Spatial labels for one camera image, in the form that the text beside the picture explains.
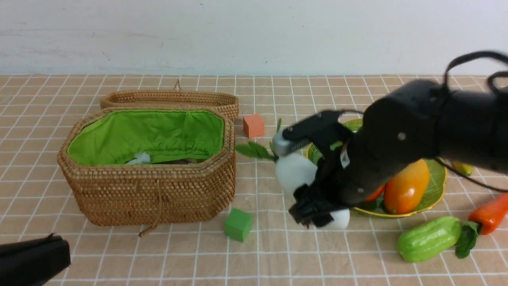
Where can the yellow banana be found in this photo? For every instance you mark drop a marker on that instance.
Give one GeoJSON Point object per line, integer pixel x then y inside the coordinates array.
{"type": "Point", "coordinates": [463, 168]}

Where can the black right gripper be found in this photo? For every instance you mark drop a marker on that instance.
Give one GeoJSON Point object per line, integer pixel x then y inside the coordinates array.
{"type": "Point", "coordinates": [354, 165]}

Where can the woven wicker basket lid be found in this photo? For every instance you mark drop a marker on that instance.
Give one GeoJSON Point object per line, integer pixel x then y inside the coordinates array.
{"type": "Point", "coordinates": [224, 103]}

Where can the orange persimmon green leaf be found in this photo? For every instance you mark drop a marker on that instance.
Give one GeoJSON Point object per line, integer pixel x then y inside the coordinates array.
{"type": "Point", "coordinates": [376, 194]}

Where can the beige checkered tablecloth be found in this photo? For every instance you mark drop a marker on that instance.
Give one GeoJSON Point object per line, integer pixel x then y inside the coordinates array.
{"type": "Point", "coordinates": [38, 111]}

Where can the woven wicker basket green lining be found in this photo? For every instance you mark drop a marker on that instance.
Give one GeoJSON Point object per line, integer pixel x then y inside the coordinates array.
{"type": "Point", "coordinates": [151, 165]}

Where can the white radish green leaves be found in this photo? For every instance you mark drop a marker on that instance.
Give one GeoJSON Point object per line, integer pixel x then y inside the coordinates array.
{"type": "Point", "coordinates": [291, 171]}

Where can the green foam cube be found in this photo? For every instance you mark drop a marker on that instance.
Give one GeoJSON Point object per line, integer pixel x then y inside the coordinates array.
{"type": "Point", "coordinates": [238, 225]}

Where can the orange yellow mango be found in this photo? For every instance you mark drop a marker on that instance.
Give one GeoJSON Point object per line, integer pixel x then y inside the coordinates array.
{"type": "Point", "coordinates": [404, 191]}

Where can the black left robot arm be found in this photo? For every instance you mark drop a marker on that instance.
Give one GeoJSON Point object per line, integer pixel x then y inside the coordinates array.
{"type": "Point", "coordinates": [33, 262]}

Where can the orange foam cube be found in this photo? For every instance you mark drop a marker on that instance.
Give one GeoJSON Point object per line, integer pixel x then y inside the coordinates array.
{"type": "Point", "coordinates": [253, 125]}

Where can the green glass leaf plate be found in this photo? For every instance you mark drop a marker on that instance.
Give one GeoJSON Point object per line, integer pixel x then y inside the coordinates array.
{"type": "Point", "coordinates": [431, 197]}

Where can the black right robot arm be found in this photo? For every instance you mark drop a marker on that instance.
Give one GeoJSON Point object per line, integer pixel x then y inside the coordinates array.
{"type": "Point", "coordinates": [419, 120]}

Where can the orange carrot green leaves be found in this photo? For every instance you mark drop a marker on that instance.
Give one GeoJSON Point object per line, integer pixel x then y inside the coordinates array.
{"type": "Point", "coordinates": [482, 221]}

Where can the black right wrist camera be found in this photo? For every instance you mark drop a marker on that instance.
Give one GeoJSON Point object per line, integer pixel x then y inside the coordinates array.
{"type": "Point", "coordinates": [322, 130]}

